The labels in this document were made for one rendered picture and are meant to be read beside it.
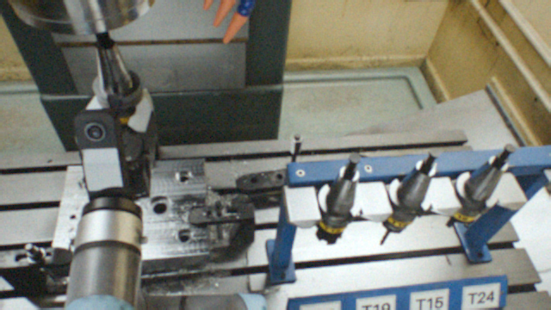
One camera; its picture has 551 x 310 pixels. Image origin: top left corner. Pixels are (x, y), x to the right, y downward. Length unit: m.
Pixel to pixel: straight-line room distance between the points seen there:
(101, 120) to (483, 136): 1.15
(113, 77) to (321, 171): 0.33
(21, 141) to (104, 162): 1.16
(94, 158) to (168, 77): 0.70
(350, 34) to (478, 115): 0.56
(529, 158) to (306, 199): 0.38
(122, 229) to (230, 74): 0.76
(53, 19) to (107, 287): 0.27
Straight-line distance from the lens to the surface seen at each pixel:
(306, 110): 1.65
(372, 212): 0.66
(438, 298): 0.94
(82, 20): 0.48
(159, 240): 0.87
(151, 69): 1.20
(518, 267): 1.11
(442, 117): 1.48
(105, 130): 0.52
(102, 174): 0.54
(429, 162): 0.61
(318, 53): 1.72
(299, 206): 0.64
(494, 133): 1.44
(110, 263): 0.50
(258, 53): 1.21
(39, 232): 1.06
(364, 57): 1.79
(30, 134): 1.70
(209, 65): 1.18
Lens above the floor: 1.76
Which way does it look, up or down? 52 degrees down
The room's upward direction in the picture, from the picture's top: 6 degrees clockwise
